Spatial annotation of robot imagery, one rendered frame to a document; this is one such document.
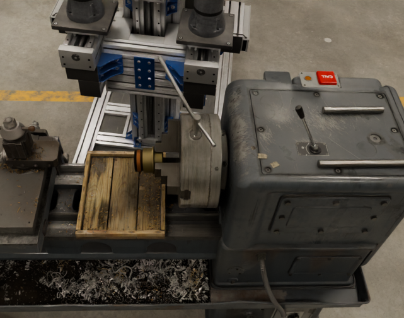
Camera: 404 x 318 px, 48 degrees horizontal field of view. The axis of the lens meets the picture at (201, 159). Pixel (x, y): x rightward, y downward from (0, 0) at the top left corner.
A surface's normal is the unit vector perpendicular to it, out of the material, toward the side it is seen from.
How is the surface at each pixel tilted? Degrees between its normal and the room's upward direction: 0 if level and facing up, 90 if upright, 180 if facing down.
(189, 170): 49
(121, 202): 0
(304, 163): 0
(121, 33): 0
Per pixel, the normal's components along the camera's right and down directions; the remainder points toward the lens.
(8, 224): 0.07, -0.62
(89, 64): -0.09, 0.77
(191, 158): 0.08, -0.06
